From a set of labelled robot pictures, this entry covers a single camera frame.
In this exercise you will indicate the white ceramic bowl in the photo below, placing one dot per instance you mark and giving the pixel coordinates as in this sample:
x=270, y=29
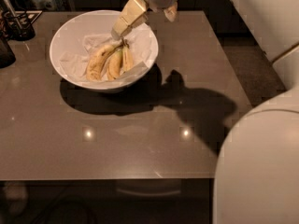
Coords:
x=69, y=38

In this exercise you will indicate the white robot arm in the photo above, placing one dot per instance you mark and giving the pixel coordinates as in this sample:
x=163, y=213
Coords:
x=257, y=179

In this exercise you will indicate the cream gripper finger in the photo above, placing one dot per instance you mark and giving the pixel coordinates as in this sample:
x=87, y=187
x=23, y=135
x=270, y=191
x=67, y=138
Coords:
x=133, y=14
x=171, y=13

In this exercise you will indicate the white paper bowl liner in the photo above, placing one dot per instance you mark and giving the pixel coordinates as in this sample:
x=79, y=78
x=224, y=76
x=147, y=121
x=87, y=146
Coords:
x=142, y=45

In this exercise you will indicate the dark round pot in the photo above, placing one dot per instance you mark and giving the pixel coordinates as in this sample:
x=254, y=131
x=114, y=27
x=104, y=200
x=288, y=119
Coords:
x=7, y=56

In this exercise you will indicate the white utensil handle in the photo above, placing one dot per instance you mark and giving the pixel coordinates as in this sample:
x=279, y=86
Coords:
x=11, y=11

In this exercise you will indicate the yellow banana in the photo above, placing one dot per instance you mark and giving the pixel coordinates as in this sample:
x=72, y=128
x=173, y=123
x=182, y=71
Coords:
x=114, y=65
x=127, y=57

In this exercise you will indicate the large spotted banana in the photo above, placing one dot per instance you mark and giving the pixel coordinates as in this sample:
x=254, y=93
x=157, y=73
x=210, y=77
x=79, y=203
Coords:
x=97, y=62

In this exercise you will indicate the black wire utensil holder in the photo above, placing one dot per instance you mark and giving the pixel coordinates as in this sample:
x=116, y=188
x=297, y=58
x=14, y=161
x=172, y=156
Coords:
x=27, y=31

